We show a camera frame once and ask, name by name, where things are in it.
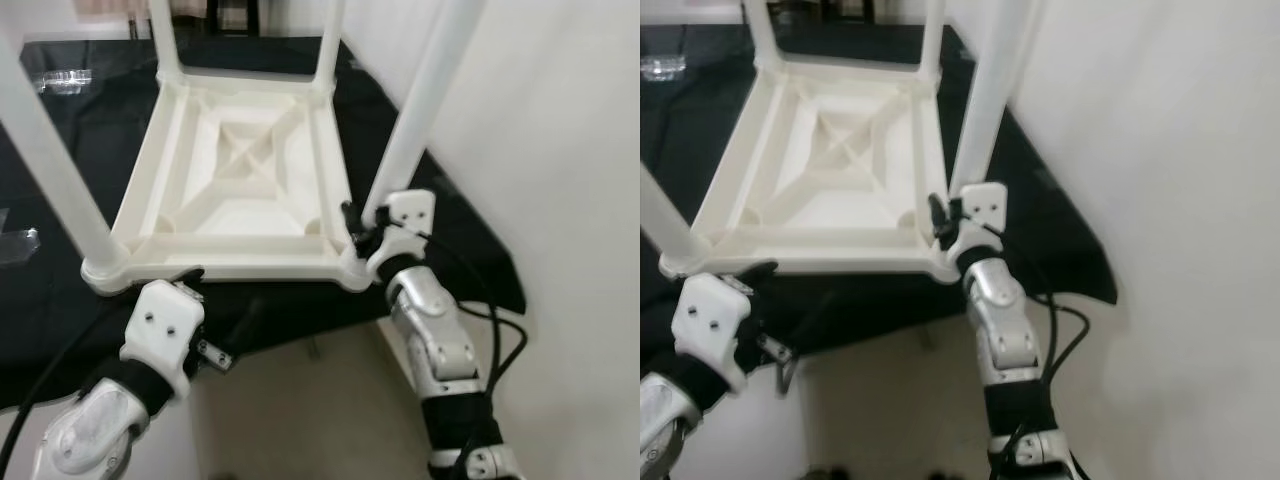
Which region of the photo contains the white plastic table leg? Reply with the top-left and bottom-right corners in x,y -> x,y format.
742,0 -> 783,71
148,0 -> 186,89
918,0 -> 949,86
362,0 -> 488,226
640,160 -> 706,276
0,25 -> 129,276
312,0 -> 348,101
948,0 -> 1046,201

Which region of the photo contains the black tablecloth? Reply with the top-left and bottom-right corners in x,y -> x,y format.
0,38 -> 526,411
640,22 -> 1119,366

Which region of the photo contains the cross-shaped clear tape patch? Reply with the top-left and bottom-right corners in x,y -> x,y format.
0,228 -> 41,267

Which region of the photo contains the small clear tape patch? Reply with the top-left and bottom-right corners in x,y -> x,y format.
35,68 -> 93,94
640,55 -> 691,82

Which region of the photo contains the black stool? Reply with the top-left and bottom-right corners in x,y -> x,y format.
130,0 -> 266,39
765,0 -> 881,26

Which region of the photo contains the beige hanging cloth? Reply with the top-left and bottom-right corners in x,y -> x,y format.
170,0 -> 233,29

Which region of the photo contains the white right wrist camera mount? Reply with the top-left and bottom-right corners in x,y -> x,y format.
945,182 -> 1009,276
365,190 -> 438,286

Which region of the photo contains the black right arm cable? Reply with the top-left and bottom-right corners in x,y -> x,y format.
400,225 -> 531,471
985,220 -> 1091,471

